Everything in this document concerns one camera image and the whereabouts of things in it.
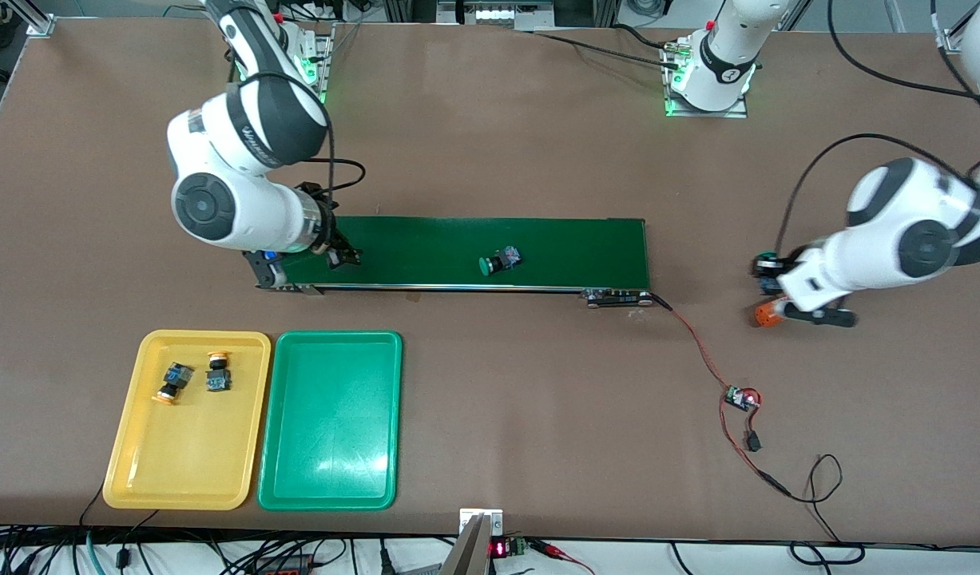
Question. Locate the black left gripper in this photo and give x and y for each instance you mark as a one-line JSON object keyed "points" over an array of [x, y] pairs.
{"points": [[767, 270]]}

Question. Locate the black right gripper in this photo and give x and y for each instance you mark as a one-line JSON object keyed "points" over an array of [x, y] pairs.
{"points": [[335, 243]]}

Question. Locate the yellow push button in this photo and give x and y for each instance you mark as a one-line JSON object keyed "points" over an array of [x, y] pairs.
{"points": [[172, 382], [216, 374]]}

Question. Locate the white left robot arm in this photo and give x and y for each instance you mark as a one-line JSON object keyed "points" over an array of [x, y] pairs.
{"points": [[897, 239]]}

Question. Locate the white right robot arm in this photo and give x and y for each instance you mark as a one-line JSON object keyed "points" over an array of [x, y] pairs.
{"points": [[218, 200]]}

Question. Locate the orange cylinder battery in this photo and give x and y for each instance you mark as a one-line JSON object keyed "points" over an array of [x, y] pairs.
{"points": [[765, 313]]}

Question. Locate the small green circuit board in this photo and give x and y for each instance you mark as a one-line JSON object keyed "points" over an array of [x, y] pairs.
{"points": [[739, 397]]}

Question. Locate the green plastic tray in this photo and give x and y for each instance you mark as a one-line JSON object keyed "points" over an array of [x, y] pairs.
{"points": [[330, 423]]}

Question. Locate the green conveyor belt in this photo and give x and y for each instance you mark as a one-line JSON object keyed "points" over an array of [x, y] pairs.
{"points": [[577, 255]]}

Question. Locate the yellow plastic tray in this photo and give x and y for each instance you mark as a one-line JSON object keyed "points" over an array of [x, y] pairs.
{"points": [[186, 463]]}

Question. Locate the orange power strip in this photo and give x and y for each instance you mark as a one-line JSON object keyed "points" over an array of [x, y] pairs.
{"points": [[282, 565]]}

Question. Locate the red digit display module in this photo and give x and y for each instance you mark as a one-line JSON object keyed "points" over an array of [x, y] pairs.
{"points": [[499, 548]]}

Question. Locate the red clip lead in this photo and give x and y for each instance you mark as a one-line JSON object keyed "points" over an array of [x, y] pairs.
{"points": [[553, 551]]}

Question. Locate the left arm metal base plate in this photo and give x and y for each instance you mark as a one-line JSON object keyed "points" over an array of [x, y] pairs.
{"points": [[737, 112]]}

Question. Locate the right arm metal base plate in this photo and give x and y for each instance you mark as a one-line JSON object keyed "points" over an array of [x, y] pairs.
{"points": [[323, 48]]}

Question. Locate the aluminium table corner bracket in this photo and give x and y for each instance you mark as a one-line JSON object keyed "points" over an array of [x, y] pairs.
{"points": [[953, 40], [41, 25]]}

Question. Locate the grey metal camera bracket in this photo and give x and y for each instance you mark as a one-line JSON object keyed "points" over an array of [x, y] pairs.
{"points": [[470, 551]]}

